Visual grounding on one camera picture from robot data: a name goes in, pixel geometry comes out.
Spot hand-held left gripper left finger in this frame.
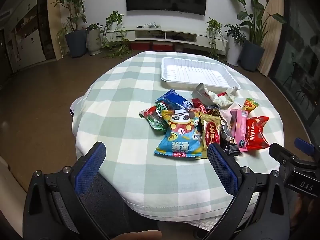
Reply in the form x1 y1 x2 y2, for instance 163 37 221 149
24 142 108 240

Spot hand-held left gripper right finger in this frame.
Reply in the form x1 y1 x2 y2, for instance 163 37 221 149
202 143 290 240

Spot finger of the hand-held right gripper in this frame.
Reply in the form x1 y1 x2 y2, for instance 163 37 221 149
269 142 300 167
294 137 320 157

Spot black snack packet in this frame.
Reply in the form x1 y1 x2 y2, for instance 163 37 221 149
220 124 241 157

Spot large red snack bag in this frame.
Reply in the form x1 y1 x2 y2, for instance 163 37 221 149
244 116 271 151

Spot gold snack packet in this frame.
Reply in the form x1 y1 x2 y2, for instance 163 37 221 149
199 112 223 153

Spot bright pink snack packet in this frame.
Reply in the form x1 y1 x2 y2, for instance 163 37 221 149
230 109 249 153

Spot pale pink long packet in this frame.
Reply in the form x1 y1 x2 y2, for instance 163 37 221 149
220 108 237 130

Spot blue panda snack packet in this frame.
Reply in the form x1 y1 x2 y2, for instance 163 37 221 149
154 109 203 159

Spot orange snack packet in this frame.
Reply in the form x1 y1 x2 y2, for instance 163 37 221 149
240 98 259 113

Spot dark brown snack packet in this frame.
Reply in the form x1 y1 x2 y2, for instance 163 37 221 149
206 106 222 117

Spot small red foil packet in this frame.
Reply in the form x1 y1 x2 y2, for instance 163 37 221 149
191 98 208 114

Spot white snack bag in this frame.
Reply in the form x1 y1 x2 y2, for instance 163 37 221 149
191 82 238 109

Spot green snack packet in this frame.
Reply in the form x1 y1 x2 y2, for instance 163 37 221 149
139 102 170 132

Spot dark blue snack packet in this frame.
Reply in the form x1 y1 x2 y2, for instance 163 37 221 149
155 89 193 111

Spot white plastic tray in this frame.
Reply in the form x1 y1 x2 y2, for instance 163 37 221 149
160 57 241 90

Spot dark outdoor chair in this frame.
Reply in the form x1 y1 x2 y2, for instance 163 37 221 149
285 62 314 98

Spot glass sliding door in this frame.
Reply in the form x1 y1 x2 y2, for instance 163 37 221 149
269 0 320 123

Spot large-leaf plant in dark pot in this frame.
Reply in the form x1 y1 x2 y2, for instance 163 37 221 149
224 0 287 72

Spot leafy plant in white pot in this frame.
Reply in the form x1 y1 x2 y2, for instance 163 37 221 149
224 24 247 67

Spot tall tree in dark pot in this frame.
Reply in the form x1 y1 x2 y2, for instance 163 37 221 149
51 0 88 59

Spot plant in patterned white pot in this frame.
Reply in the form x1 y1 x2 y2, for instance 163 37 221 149
85 23 103 55

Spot red storage box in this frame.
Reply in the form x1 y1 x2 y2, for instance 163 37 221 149
130 42 151 51
152 42 174 51

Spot beige curtain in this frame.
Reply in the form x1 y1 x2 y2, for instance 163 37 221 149
257 0 286 76

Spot white television console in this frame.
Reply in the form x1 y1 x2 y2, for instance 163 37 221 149
104 29 227 55

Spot trailing vine plant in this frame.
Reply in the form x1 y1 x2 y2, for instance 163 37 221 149
205 17 227 60

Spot trailing pothos plant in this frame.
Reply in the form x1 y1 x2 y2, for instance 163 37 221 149
101 10 133 59

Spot white wall cabinet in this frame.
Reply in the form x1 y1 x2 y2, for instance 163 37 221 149
0 0 48 73

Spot cables on console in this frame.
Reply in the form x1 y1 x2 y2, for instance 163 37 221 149
136 22 162 29

